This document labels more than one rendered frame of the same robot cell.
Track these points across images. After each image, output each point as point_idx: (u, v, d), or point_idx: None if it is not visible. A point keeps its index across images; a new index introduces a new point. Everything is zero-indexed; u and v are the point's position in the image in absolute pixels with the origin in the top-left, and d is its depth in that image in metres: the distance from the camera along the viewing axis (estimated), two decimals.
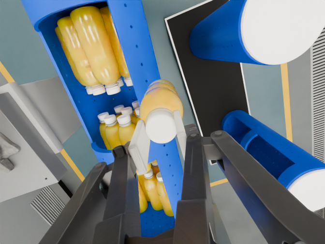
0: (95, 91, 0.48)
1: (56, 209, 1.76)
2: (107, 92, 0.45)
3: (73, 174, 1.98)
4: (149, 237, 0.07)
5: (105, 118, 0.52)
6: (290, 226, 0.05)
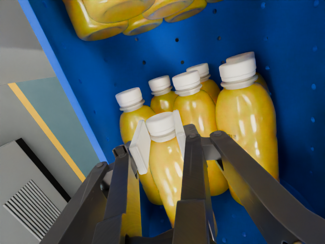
0: None
1: (43, 213, 1.33)
2: None
3: (66, 167, 1.55)
4: (149, 237, 0.07)
5: None
6: (289, 225, 0.05)
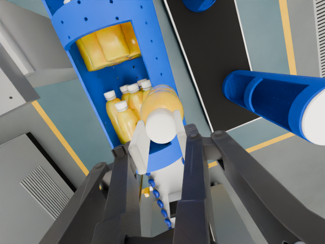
0: None
1: (50, 192, 1.64)
2: None
3: (67, 156, 1.86)
4: (149, 237, 0.07)
5: None
6: (290, 226, 0.05)
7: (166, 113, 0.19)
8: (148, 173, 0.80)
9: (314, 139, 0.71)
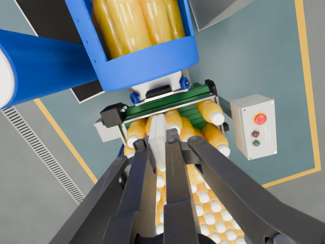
0: None
1: None
2: None
3: None
4: (149, 237, 0.07)
5: None
6: (269, 221, 0.06)
7: None
8: None
9: None
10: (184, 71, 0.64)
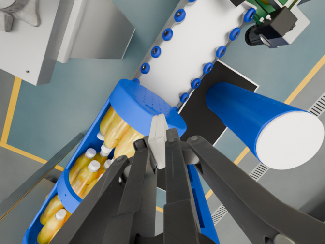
0: (104, 149, 0.59)
1: None
2: (111, 162, 0.57)
3: (10, 77, 1.60)
4: (149, 237, 0.07)
5: (92, 165, 0.62)
6: (269, 221, 0.06)
7: None
8: None
9: None
10: None
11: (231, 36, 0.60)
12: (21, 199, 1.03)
